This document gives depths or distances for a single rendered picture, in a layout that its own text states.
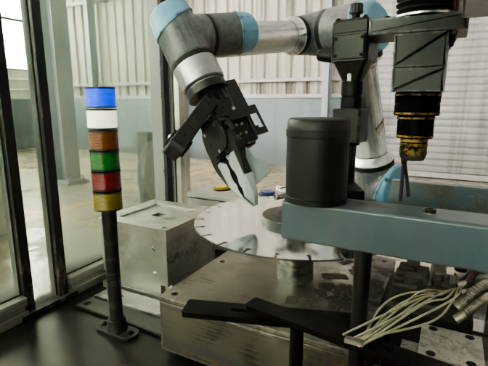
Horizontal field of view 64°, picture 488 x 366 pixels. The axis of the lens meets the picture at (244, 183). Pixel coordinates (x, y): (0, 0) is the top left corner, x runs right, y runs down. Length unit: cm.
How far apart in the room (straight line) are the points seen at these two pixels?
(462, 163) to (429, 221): 618
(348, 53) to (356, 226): 31
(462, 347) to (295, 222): 23
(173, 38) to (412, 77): 37
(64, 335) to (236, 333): 33
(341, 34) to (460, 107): 589
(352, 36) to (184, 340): 50
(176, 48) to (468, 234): 50
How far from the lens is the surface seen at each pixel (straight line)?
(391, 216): 36
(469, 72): 647
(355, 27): 61
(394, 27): 56
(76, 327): 79
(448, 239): 36
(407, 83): 55
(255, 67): 739
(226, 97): 67
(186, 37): 68
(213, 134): 63
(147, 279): 83
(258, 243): 54
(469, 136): 649
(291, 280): 65
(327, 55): 68
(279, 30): 100
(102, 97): 63
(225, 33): 73
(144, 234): 79
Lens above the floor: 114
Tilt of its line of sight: 12 degrees down
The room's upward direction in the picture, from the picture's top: straight up
